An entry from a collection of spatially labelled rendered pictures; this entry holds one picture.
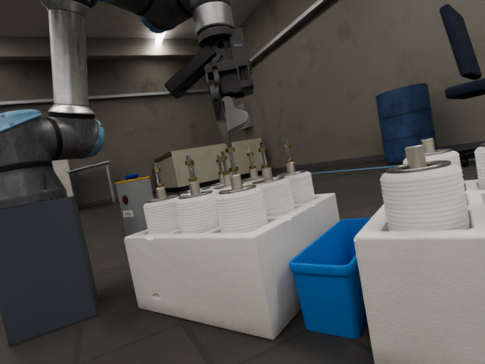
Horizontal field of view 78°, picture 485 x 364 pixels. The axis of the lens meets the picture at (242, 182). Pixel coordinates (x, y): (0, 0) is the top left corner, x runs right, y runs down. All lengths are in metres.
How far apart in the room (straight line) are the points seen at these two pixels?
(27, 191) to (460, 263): 0.83
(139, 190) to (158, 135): 6.93
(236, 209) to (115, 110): 7.32
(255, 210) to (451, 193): 0.30
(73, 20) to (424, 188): 0.89
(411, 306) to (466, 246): 0.10
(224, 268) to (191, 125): 7.57
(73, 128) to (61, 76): 0.13
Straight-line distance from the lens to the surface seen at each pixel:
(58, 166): 6.91
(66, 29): 0.98
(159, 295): 0.74
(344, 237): 0.79
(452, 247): 0.41
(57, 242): 0.84
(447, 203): 0.44
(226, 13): 0.63
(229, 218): 0.56
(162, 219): 0.72
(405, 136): 3.53
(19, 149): 0.88
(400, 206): 0.44
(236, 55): 0.61
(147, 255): 0.73
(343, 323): 0.55
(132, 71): 8.12
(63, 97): 0.97
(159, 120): 7.89
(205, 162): 6.01
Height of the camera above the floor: 0.30
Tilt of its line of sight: 3 degrees down
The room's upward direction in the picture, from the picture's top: 11 degrees counter-clockwise
